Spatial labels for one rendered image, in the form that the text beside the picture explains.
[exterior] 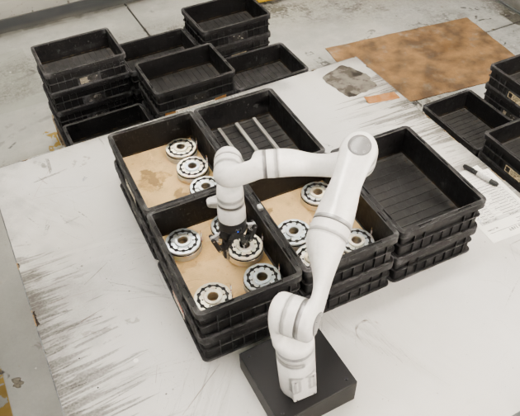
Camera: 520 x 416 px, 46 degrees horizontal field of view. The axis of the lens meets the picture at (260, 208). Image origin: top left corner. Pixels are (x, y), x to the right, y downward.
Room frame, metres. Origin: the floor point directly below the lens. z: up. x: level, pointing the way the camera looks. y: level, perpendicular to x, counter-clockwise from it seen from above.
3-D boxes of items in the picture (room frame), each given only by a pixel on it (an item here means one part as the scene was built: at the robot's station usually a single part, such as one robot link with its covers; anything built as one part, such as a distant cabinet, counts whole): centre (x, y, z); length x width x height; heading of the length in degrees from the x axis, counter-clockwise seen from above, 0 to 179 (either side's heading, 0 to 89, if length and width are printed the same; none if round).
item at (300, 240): (1.21, -0.10, 0.86); 0.10 x 0.10 x 0.01
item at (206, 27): (3.06, 0.16, 0.37); 0.40 x 0.30 x 0.45; 116
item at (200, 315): (1.12, 0.11, 0.92); 0.40 x 0.30 x 0.02; 25
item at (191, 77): (2.53, 0.34, 0.37); 0.40 x 0.30 x 0.45; 116
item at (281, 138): (1.60, 0.00, 0.87); 0.40 x 0.30 x 0.11; 25
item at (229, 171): (1.12, 0.04, 1.19); 0.14 x 0.09 x 0.07; 90
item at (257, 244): (1.15, 0.05, 0.88); 0.10 x 0.10 x 0.01
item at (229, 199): (1.14, 0.07, 1.14); 0.09 x 0.07 x 0.15; 0
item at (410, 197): (1.37, -0.44, 0.87); 0.40 x 0.30 x 0.11; 25
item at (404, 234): (1.37, -0.44, 0.92); 0.40 x 0.30 x 0.02; 25
